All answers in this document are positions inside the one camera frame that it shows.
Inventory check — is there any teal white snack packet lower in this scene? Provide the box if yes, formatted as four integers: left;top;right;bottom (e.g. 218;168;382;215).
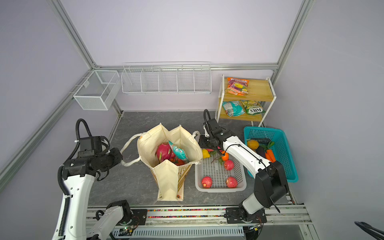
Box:
223;101;245;117

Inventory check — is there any pink dragon fruit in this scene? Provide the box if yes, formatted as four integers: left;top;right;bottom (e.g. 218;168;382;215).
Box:
156;143;173;163

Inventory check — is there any red apple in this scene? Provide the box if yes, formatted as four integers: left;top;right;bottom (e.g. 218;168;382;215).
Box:
201;177;213;189
226;177;238;189

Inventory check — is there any orange snack packet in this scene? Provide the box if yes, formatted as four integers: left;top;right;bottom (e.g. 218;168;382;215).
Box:
226;78;250;96

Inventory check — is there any small white mesh basket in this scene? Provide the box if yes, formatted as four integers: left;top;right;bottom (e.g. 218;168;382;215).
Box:
74;70;122;111

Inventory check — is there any yellow potato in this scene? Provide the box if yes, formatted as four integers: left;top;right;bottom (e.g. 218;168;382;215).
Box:
247;140;260;150

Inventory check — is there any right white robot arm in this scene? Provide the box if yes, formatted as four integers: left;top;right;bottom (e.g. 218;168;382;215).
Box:
199;109;289;223

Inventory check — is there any cream canvas grocery bag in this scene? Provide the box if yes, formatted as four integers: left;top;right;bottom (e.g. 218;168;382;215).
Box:
120;124;203;201

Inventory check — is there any red apple back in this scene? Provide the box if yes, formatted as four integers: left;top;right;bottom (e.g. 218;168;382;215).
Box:
226;177;238;189

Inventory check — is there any white plastic fruit basket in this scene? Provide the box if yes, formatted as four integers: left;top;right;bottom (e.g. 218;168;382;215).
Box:
195;150;247;193

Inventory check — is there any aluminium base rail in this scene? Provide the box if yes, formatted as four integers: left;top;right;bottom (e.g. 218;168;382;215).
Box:
71;204;313;240

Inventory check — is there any red apple front left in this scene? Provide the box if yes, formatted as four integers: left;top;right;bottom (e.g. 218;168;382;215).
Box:
201;177;213;189

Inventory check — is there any orange carrot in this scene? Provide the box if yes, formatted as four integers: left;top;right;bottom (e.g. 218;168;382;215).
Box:
266;149;277;163

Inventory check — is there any white wood two-tier shelf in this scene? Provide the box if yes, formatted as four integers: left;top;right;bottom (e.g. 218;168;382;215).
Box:
215;76;277;127

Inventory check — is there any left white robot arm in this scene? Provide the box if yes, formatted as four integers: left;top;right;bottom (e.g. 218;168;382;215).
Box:
52;119;124;240

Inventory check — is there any green Fox's candy packet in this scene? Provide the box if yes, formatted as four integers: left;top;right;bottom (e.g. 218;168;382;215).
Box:
241;101;265;116

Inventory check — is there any small orange tangerine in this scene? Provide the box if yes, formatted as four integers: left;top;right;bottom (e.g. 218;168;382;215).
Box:
221;153;229;162

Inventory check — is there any yellow lemon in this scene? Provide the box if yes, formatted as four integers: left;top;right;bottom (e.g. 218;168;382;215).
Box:
202;149;211;159

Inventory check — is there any long white wire basket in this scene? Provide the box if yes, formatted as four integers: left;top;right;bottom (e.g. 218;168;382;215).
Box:
121;62;212;94

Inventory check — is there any teal plastic vegetable basket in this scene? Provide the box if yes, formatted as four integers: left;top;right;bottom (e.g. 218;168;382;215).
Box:
244;127;299;183

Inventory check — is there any red apple centre basket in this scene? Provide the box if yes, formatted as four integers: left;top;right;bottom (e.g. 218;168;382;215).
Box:
224;160;235;171

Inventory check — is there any red tomato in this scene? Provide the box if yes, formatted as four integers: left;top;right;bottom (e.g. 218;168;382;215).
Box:
170;158;185;166

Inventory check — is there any dark purple eggplant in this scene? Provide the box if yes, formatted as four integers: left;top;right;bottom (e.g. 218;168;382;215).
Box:
256;146;266;158

